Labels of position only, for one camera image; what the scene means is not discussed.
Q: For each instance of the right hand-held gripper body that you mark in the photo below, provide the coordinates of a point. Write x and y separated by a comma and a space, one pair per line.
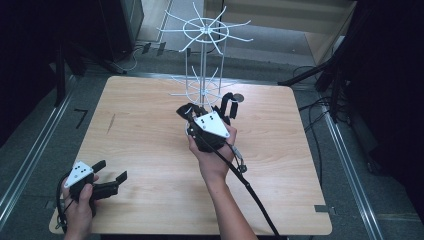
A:
211, 125

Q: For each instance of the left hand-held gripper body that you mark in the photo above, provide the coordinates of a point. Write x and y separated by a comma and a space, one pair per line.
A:
80, 173

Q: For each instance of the person's right hand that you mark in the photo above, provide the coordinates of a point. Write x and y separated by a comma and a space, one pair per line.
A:
213, 163

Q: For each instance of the person's left hand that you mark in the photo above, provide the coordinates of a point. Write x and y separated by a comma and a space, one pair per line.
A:
80, 213

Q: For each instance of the round grey table sticker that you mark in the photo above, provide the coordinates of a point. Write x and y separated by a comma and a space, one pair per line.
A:
239, 97

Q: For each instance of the black tape strip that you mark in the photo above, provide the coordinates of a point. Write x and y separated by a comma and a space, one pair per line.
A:
81, 117

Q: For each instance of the black metal stand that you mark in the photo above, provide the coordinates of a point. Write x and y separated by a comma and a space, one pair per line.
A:
60, 73
333, 70

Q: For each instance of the black cabinet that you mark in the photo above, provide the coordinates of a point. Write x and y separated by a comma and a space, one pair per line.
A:
128, 26

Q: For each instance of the light wooden shelf unit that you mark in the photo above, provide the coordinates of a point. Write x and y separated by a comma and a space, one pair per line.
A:
320, 36

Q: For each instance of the grey tape patch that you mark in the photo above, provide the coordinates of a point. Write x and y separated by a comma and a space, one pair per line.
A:
321, 208

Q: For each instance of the metal floor rail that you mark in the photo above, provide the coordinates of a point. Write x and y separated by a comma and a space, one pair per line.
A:
353, 176
30, 166

